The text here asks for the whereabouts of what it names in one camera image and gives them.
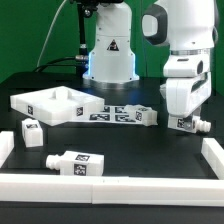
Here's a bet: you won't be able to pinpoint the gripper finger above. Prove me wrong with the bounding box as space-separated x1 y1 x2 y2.
192 107 201 130

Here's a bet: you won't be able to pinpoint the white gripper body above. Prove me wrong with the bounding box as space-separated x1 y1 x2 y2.
166 72 211 118

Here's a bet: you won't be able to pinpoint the white square table top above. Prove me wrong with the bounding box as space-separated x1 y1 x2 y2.
10 86 105 126

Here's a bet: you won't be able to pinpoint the white right fence block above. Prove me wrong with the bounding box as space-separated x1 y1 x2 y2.
201 138 224 180

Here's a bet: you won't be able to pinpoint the white fence block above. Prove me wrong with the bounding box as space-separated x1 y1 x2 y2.
0 131 14 168
201 138 224 180

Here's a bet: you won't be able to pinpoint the white marker sheet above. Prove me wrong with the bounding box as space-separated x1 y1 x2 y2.
74 105 142 124

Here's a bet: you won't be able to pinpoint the white left fence block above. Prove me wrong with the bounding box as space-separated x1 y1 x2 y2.
0 131 14 168

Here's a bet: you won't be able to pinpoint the black cables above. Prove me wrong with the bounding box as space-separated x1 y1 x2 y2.
33 3 90 74

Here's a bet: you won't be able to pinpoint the grey cable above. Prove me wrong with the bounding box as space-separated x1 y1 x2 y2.
35 0 69 69

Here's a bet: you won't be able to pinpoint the white front fence rail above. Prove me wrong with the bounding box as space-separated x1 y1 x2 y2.
0 174 224 207

